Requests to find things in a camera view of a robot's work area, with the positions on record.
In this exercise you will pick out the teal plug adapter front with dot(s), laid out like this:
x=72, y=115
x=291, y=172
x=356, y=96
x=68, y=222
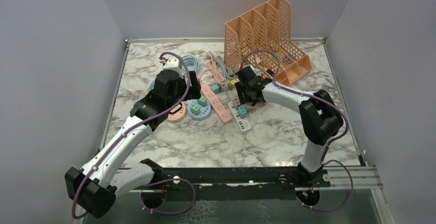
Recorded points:
x=242, y=112

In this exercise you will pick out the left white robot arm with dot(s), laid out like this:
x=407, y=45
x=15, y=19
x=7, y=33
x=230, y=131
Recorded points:
x=94, y=187

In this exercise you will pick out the teal plug adapter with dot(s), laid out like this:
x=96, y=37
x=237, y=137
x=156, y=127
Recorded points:
x=216, y=88
x=242, y=112

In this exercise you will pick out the dark green plug adapter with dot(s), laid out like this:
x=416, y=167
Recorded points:
x=202, y=101

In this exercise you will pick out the blue oval power strip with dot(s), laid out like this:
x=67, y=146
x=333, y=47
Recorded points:
x=149, y=87

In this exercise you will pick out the yellow plug adapter centre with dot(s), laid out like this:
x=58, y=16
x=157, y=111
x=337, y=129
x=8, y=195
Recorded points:
x=231, y=84

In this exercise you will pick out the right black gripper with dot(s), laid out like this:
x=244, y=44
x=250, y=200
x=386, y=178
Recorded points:
x=242, y=97

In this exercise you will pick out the orange mesh file organizer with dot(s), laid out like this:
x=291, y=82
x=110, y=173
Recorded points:
x=261, y=38

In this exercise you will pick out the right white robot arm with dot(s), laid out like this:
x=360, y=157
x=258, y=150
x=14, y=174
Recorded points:
x=321, y=119

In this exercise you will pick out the white power strip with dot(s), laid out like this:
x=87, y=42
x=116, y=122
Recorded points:
x=243, y=123

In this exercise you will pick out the blue round power strip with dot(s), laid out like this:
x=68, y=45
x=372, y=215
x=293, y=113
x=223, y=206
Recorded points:
x=205, y=111

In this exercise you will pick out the teal plug adapter behind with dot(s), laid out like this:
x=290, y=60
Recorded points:
x=216, y=88

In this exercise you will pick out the black mounting rail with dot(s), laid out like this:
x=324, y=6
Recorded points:
x=227, y=183

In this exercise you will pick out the pink round power strip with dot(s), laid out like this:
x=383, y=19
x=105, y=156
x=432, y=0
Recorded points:
x=177, y=114

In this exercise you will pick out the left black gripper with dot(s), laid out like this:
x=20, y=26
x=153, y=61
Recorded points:
x=194, y=91

